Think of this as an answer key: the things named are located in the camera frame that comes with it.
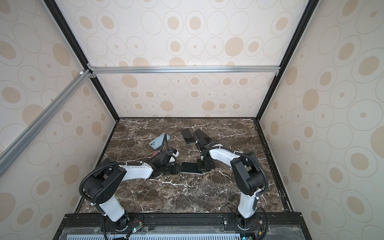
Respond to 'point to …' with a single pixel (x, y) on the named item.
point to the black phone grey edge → (188, 135)
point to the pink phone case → (154, 153)
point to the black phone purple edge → (202, 135)
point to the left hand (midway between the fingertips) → (186, 168)
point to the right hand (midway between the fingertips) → (202, 172)
